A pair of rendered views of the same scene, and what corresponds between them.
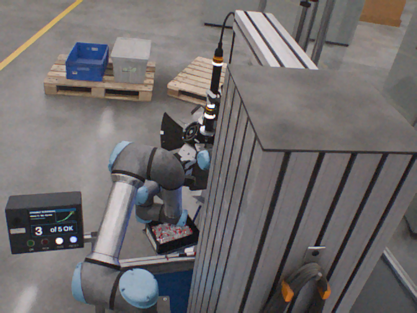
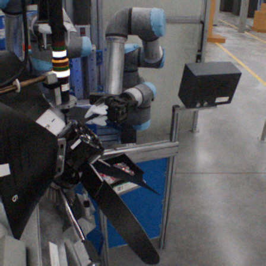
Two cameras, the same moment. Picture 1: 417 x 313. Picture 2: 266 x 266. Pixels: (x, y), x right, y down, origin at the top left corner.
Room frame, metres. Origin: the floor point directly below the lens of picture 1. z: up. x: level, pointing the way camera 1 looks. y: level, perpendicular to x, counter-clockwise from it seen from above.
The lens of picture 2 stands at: (2.30, 0.22, 1.59)
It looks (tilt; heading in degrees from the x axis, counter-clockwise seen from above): 30 degrees down; 181
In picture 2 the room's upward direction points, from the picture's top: 1 degrees clockwise
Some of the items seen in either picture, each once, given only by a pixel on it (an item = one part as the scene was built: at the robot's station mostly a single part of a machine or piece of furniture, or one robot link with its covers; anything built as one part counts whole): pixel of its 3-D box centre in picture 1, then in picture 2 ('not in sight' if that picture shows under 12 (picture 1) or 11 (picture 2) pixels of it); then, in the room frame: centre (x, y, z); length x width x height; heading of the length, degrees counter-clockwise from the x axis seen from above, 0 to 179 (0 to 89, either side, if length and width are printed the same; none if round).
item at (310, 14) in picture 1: (273, 143); not in sight; (2.20, -0.42, 0.90); 0.08 x 0.06 x 1.80; 54
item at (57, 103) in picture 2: (210, 122); (59, 88); (1.62, 0.00, 1.33); 0.09 x 0.07 x 0.10; 144
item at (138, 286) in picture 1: (136, 294); (129, 56); (0.75, 0.14, 1.20); 0.13 x 0.12 x 0.14; 84
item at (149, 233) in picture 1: (172, 231); (112, 176); (1.38, 0.10, 0.85); 0.22 x 0.17 x 0.07; 123
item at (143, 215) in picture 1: (147, 210); (137, 115); (1.26, 0.20, 1.08); 0.11 x 0.08 x 0.11; 84
